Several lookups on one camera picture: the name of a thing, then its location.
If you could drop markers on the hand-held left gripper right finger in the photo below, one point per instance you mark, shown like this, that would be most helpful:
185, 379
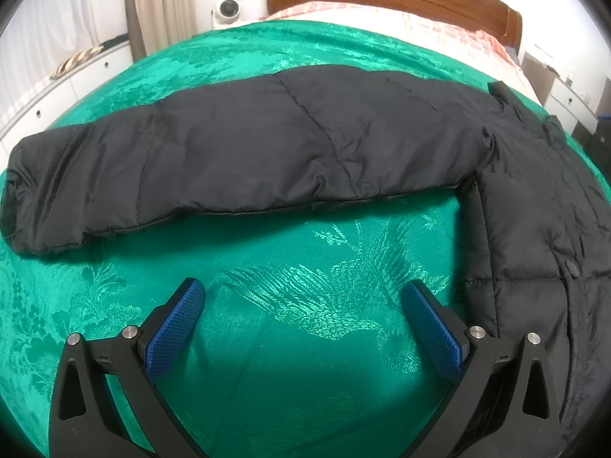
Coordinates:
434, 329

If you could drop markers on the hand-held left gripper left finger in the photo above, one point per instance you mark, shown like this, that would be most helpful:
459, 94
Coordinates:
174, 329

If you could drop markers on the black puffer jacket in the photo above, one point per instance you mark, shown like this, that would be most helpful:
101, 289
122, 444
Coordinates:
238, 152

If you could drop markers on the green patterned bedspread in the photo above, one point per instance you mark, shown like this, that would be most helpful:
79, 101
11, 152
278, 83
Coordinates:
286, 367

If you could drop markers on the white drawer cabinet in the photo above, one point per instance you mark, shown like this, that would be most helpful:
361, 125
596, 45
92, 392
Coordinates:
95, 74

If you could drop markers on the white nightstand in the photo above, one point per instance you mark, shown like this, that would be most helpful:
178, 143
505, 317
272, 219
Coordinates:
573, 100

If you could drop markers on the pink striped bed sheet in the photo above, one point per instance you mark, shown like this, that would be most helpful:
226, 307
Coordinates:
429, 28

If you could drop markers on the small white fan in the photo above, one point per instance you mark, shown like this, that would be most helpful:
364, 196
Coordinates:
226, 10

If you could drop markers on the beige curtain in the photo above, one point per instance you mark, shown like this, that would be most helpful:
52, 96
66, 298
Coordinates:
162, 0

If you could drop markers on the white sheer curtain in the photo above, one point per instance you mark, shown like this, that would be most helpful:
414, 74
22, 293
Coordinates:
71, 9

